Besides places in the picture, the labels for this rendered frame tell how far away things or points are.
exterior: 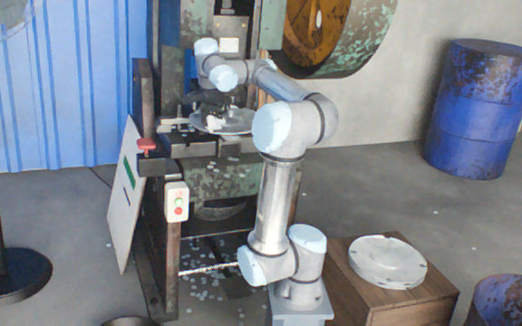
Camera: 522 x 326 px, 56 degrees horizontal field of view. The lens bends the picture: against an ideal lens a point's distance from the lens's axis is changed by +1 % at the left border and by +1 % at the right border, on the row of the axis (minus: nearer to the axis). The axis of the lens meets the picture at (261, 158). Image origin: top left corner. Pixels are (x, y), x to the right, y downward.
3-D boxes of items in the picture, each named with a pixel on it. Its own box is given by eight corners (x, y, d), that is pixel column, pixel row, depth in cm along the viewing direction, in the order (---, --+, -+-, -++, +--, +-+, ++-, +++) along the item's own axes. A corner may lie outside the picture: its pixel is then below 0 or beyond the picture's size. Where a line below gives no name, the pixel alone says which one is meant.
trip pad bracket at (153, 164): (166, 203, 181) (167, 155, 172) (139, 206, 177) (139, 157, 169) (162, 195, 186) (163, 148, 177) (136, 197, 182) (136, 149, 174)
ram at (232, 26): (247, 93, 189) (255, 14, 176) (210, 94, 183) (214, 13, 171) (233, 80, 203) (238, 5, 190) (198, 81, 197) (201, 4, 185)
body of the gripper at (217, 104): (221, 121, 167) (218, 92, 159) (199, 116, 170) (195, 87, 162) (231, 109, 172) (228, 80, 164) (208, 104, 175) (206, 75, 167)
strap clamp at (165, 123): (198, 130, 199) (199, 106, 194) (157, 132, 192) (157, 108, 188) (195, 125, 204) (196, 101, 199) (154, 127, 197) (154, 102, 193)
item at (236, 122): (208, 102, 207) (208, 100, 206) (273, 114, 199) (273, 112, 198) (175, 126, 182) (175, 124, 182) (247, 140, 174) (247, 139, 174)
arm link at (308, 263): (330, 274, 147) (337, 237, 141) (292, 286, 141) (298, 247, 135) (307, 252, 156) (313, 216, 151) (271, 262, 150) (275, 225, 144)
